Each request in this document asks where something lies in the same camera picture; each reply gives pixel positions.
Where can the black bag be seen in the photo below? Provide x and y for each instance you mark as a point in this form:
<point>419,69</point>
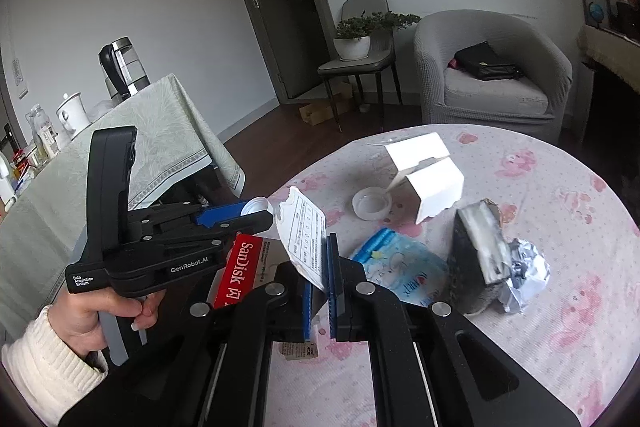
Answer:
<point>482,62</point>

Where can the grey armchair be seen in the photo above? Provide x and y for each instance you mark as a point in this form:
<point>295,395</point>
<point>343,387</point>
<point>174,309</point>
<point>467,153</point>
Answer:
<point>500,107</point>

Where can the torn white printed paper card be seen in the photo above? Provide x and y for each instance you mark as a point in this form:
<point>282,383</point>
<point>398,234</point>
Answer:
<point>305,232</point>

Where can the white bottle cap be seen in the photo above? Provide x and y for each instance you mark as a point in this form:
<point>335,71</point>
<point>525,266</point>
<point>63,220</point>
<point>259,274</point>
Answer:
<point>257,205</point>

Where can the glass electric kettle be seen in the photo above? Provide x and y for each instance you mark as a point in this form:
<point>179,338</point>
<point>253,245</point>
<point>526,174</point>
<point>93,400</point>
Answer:
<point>127,67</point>

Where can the red and white card packet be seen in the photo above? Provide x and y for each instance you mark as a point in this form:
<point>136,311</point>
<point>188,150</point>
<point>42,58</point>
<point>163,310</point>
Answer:
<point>245,262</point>

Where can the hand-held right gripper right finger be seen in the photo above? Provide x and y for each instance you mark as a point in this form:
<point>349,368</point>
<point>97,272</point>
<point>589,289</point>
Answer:
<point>334,287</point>

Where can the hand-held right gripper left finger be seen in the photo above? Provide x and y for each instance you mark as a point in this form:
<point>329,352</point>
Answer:
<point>311,312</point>

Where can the blue and white snack wrapper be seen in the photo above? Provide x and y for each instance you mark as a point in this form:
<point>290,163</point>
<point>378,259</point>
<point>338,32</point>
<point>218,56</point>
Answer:
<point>400,267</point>

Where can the brown cardboard box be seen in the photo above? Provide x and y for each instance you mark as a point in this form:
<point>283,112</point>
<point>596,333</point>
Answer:
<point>315,112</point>

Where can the white folded cardboard box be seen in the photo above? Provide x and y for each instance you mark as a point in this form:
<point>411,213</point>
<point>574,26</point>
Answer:
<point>435,187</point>

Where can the potted green plant white pot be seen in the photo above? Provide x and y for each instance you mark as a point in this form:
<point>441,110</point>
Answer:
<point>352,49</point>

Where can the crumpled silver foil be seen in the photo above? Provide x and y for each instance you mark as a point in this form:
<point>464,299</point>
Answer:
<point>530,272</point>

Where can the clear glass jar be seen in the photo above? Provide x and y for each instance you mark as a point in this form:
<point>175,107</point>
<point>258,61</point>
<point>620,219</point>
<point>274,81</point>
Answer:
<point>42,134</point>

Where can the pale green patterned tablecloth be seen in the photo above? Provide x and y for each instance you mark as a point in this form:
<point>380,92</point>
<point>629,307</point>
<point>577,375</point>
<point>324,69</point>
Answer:
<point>150,142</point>

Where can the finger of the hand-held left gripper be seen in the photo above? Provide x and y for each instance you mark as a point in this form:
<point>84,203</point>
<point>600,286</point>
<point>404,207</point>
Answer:
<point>220,217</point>
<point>190,243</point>

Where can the white plastic bottle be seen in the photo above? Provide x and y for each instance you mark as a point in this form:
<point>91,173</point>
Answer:
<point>6,187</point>

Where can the framed picture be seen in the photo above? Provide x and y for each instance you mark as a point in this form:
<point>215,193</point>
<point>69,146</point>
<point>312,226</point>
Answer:
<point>595,7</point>

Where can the dark grey door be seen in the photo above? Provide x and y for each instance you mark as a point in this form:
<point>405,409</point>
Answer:
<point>280,17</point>

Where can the small red box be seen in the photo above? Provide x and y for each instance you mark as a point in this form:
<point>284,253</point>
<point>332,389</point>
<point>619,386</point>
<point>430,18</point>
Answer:
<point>20,164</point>

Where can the person's left forearm white sleeve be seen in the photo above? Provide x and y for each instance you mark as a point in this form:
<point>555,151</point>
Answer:
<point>40,367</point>

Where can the white lidded mug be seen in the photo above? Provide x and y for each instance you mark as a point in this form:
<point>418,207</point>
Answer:
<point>72,114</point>

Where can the person's left hand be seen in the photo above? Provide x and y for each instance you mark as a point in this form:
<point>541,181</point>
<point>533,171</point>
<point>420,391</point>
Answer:
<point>82,312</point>

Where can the grey dining chair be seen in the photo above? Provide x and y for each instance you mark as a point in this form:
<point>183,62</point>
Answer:
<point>350,65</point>

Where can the dark cabinet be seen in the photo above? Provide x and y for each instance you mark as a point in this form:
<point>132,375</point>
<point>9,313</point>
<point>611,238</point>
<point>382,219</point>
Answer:
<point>610,107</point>

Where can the beige cabinet cloth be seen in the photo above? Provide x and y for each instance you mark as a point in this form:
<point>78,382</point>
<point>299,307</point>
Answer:
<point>600,44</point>

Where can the clear round plastic lid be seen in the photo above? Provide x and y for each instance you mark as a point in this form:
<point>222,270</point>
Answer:
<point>358,208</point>

